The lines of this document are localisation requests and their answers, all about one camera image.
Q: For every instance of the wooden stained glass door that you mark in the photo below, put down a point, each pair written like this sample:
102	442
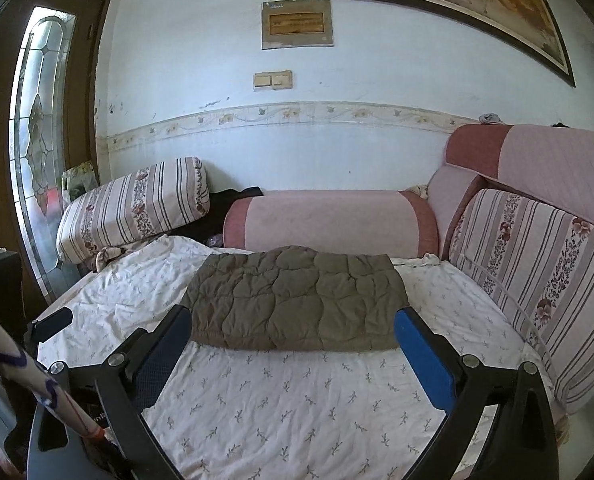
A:
42	110

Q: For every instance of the olive quilted puffer jacket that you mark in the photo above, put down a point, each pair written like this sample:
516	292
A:
297	300

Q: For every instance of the large striped floral cushion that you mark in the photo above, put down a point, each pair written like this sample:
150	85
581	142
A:
542	260

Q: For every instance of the knotted floral cloth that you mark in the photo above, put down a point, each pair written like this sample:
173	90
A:
106	257

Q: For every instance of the green printed bag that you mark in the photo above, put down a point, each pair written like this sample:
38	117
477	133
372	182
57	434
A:
79	180

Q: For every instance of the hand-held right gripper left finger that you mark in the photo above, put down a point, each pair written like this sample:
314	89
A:
162	355

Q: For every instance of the white floral bed sheet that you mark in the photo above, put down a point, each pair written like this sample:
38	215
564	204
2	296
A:
287	400

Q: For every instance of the purple patterned cloth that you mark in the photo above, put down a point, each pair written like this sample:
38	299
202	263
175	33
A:
212	241

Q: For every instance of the person's left forearm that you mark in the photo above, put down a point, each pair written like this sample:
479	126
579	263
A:
27	377

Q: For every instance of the pink bolster cushion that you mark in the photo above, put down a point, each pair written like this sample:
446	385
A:
327	217

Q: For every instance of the black cloth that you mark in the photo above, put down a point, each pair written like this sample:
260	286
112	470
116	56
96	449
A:
222	205

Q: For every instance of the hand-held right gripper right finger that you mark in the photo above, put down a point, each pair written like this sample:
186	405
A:
424	360

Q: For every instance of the beige wall plaque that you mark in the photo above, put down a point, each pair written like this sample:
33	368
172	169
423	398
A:
297	24

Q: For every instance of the small grey cloth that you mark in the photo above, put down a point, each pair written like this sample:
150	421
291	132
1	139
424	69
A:
492	118

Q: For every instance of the beige light switch panel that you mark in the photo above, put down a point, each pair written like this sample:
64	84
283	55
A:
273	80

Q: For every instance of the black box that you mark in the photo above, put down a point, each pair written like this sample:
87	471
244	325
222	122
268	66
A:
2	285

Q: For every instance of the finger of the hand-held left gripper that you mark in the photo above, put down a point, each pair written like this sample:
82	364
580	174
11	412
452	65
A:
134	341
52	321

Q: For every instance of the small beige cloth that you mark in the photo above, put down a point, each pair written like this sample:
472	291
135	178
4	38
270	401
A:
419	190

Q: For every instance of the small striped floral cushion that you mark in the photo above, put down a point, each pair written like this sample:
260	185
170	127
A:
132	205

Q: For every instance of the pink sofa backrest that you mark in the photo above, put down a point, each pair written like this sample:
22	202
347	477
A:
542	160

